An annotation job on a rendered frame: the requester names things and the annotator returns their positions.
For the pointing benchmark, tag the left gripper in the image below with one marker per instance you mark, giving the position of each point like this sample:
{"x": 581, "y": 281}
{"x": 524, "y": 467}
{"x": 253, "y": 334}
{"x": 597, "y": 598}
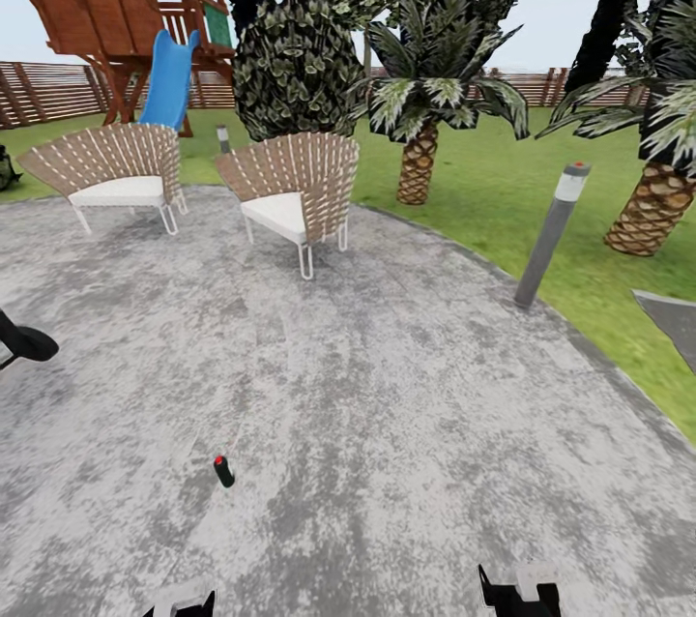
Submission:
{"x": 206, "y": 610}

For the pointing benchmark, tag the pesticide atomizer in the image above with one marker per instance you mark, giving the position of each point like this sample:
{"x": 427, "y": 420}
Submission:
{"x": 224, "y": 473}

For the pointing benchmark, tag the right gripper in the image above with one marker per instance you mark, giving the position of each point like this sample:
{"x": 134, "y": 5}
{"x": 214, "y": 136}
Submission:
{"x": 508, "y": 603}

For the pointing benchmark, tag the charcoal grill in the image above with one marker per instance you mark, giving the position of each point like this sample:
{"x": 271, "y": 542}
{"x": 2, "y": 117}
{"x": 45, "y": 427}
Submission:
{"x": 25, "y": 342}

